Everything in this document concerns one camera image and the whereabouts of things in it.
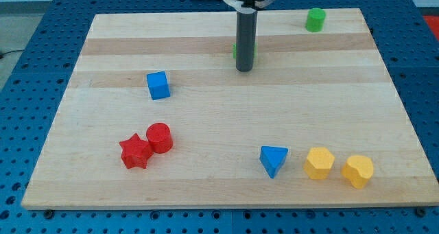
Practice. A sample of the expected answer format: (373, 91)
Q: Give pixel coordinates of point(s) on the green star block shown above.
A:
(234, 50)

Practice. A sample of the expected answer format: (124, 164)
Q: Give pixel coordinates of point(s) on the red star block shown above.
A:
(135, 152)

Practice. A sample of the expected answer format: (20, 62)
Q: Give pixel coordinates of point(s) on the wooden board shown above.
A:
(327, 89)

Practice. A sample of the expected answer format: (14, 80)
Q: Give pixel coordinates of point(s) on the red cylinder block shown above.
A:
(159, 137)

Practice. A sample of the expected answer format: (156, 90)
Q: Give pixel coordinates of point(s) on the blue cube block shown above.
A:
(158, 85)

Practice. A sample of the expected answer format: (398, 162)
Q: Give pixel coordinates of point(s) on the blue triangle block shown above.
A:
(272, 158)

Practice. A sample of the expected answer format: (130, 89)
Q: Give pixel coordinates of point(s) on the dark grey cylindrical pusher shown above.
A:
(245, 41)

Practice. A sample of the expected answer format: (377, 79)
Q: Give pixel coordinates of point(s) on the yellow hexagon block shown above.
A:
(318, 163)

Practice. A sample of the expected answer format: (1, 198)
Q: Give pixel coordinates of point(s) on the green cylinder block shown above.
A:
(315, 20)

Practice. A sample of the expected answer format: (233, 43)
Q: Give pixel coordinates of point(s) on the yellow heart block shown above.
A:
(358, 170)

